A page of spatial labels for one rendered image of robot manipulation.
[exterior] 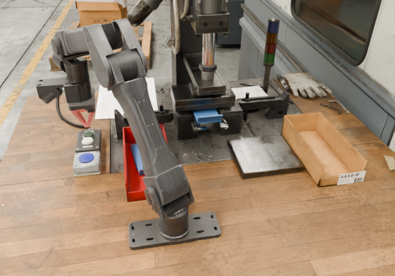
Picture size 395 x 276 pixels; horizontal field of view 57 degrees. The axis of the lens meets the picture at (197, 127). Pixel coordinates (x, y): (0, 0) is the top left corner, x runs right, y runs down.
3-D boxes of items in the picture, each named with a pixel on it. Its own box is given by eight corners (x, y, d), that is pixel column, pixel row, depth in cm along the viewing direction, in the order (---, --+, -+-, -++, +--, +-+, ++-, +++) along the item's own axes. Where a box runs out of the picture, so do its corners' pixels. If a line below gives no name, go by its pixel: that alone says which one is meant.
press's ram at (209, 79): (176, 122, 106) (173, 20, 90) (164, 83, 127) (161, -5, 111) (235, 116, 109) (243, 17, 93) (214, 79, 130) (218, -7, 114)
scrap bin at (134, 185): (127, 202, 88) (124, 183, 85) (124, 143, 109) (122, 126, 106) (176, 196, 90) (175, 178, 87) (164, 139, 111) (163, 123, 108)
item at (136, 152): (140, 178, 95) (139, 169, 93) (130, 146, 107) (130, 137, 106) (166, 173, 97) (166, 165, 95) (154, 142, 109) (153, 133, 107)
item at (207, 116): (198, 126, 102) (198, 117, 100) (188, 100, 114) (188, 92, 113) (222, 123, 103) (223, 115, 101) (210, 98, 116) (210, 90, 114)
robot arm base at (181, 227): (124, 200, 78) (126, 224, 72) (216, 188, 81) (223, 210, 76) (128, 225, 82) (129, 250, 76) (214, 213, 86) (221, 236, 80)
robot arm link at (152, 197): (143, 185, 74) (158, 200, 70) (178, 168, 78) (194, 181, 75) (145, 207, 77) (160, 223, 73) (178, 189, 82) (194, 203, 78)
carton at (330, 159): (317, 190, 94) (323, 166, 90) (280, 136, 115) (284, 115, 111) (362, 183, 96) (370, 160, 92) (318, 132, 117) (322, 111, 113)
